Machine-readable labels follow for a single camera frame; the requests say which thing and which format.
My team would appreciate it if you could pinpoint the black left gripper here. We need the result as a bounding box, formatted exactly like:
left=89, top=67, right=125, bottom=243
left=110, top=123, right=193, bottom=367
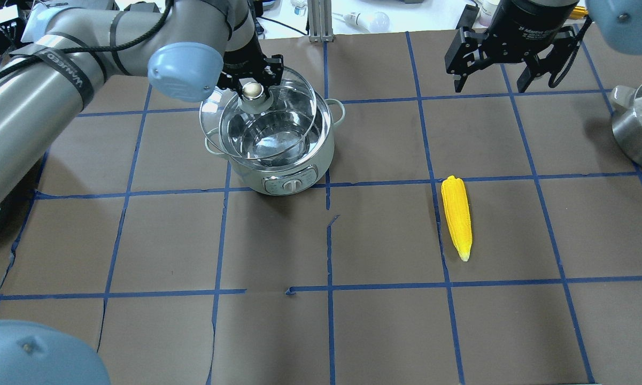
left=216, top=32, right=284, bottom=98

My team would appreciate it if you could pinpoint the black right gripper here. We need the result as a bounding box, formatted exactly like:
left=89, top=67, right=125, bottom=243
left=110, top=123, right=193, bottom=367
left=445, top=1, right=580, bottom=93

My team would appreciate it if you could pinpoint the glass pot lid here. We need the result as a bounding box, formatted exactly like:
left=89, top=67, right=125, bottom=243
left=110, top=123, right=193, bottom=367
left=199, top=67, right=320, bottom=165

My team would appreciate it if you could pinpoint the yellow toy corn cob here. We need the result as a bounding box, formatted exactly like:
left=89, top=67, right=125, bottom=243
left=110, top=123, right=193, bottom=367
left=441, top=175, right=473, bottom=261

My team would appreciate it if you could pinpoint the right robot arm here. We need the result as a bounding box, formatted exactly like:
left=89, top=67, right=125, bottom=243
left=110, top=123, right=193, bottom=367
left=444, top=1, right=642, bottom=93

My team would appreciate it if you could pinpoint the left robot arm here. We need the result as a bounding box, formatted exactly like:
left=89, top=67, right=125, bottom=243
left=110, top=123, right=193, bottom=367
left=0, top=1, right=284, bottom=231

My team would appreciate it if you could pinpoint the white electric cooking pot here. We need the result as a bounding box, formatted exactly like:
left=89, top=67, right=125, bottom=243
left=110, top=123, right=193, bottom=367
left=199, top=67, right=346, bottom=196

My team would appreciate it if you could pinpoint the steel steamer pot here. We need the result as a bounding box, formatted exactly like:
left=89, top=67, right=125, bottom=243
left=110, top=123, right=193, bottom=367
left=609, top=83, right=642, bottom=168

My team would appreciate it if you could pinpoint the gold metal cylinder tool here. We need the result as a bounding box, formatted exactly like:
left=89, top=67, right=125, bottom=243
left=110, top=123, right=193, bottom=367
left=568, top=5, right=588, bottom=20

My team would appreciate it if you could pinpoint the aluminium frame post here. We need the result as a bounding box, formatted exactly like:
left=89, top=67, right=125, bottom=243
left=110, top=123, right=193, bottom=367
left=307, top=0, right=335, bottom=42

